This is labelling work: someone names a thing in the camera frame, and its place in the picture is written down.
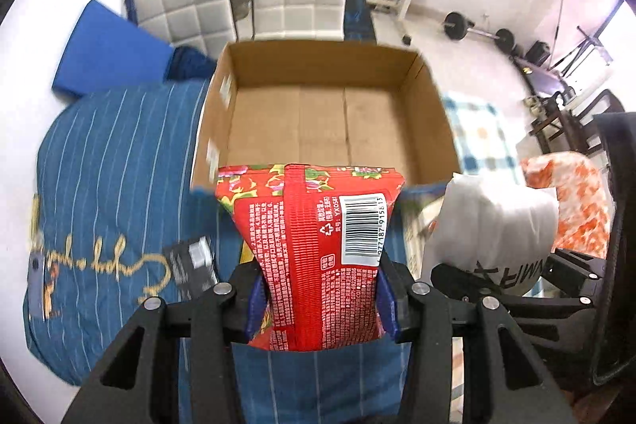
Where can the left white quilted chair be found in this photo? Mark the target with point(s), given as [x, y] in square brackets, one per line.
[206, 25]

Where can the blue foam mat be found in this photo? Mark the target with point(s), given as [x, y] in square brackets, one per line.
[106, 51]

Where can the plaid checked cushion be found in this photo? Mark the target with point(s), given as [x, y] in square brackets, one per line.
[481, 145]

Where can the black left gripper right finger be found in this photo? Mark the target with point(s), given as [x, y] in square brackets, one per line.
[506, 381]

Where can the blue striped cushion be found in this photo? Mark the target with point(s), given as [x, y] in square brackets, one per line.
[113, 185]

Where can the black blue exercise mat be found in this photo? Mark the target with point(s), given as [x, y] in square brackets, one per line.
[358, 22]

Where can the red snack packet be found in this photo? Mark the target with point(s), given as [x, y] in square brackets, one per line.
[317, 233]

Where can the dumbbell bar on floor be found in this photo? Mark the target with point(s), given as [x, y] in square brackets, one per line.
[457, 27]

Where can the open cardboard box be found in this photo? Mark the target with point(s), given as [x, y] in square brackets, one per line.
[325, 103]

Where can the black snack packet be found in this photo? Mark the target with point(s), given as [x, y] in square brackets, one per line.
[192, 265]

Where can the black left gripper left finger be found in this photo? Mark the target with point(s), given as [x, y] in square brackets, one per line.
[136, 380]

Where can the orange white floral cushion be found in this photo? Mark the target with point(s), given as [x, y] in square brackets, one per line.
[584, 219]

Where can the dark wooden table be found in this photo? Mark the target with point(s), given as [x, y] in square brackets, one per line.
[547, 102]

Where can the white pouch black lettering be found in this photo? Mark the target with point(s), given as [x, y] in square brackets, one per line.
[498, 231]

